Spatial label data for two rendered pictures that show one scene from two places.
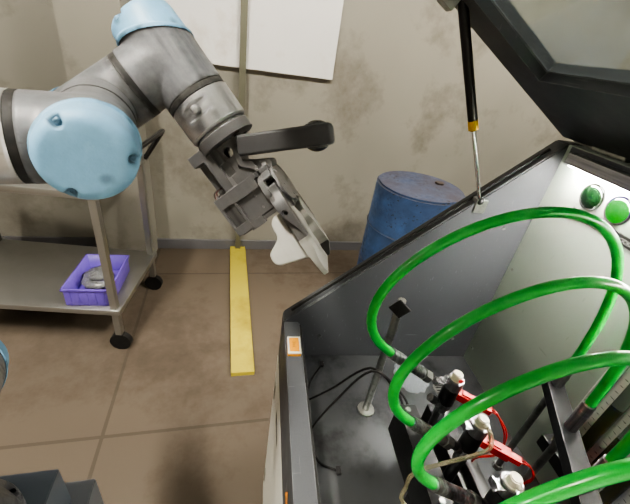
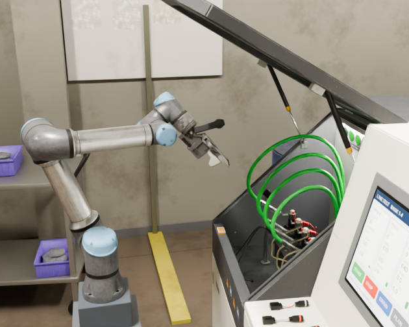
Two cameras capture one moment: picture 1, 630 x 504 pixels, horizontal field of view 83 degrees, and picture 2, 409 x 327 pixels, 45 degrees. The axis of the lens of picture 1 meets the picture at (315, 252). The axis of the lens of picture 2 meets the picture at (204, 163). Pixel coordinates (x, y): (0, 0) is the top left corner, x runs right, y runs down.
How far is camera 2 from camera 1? 1.39 m
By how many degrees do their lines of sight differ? 13
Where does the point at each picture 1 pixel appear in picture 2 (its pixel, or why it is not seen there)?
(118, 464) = not seen: outside the picture
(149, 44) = (167, 105)
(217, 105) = (187, 119)
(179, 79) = (176, 113)
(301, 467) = (232, 262)
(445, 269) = (297, 181)
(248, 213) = (199, 151)
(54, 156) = (162, 136)
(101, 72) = (154, 115)
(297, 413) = (227, 250)
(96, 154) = (170, 135)
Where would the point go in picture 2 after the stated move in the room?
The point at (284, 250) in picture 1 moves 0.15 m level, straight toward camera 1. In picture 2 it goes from (213, 161) to (215, 174)
